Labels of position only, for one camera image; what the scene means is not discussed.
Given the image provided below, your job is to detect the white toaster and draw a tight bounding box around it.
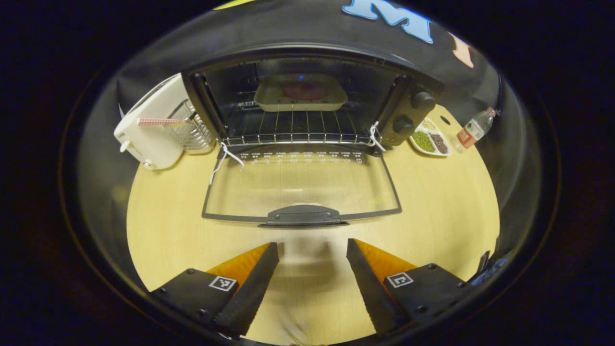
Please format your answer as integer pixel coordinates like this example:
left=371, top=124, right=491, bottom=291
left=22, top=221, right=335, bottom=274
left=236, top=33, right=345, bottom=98
left=113, top=73, right=215, bottom=171

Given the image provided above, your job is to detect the metal wire basket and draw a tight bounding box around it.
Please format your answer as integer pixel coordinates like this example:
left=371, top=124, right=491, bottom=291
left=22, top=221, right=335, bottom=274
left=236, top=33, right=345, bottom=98
left=166, top=98, right=215, bottom=151

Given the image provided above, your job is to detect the black backdrop cloth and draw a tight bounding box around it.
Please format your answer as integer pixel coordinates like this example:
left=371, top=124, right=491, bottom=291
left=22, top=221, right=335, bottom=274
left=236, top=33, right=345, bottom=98
left=115, top=0, right=504, bottom=126

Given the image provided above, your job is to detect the white divided bean plate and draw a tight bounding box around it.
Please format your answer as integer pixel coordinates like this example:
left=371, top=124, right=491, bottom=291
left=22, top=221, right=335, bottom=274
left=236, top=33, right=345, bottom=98
left=408, top=117, right=453, bottom=157

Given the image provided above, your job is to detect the cream square plate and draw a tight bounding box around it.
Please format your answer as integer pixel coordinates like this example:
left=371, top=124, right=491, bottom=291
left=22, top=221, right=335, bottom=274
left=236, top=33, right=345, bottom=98
left=253, top=73, right=348, bottom=112

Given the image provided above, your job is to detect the black electric oven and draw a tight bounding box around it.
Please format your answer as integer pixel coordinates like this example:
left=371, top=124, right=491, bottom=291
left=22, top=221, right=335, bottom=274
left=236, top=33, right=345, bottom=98
left=185, top=46, right=445, bottom=228

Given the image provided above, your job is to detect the red checked stick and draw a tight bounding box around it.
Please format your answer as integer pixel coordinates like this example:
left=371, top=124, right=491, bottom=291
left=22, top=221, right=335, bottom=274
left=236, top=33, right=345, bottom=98
left=136, top=117, right=187, bottom=127

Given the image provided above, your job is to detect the clear water bottle red label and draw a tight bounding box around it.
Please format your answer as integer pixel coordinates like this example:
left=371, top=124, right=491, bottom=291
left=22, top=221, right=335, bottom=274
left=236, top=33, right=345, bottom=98
left=454, top=106, right=497, bottom=154

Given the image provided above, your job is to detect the pink round food slice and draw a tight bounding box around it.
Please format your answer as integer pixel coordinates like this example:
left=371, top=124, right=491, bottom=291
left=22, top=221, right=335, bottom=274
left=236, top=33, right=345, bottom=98
left=281, top=81, right=330, bottom=101

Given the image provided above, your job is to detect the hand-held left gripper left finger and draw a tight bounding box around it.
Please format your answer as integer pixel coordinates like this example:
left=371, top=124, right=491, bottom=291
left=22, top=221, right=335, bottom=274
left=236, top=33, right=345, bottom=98
left=150, top=242, right=280, bottom=339

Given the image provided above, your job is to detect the white string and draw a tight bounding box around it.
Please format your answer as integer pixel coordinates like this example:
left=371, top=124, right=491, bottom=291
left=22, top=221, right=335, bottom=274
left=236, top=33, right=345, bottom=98
left=368, top=121, right=386, bottom=152
left=209, top=141, right=246, bottom=186

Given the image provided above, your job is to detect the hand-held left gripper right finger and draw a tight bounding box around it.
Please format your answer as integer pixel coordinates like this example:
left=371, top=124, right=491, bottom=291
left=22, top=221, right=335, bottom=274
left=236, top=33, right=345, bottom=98
left=346, top=238, right=475, bottom=337

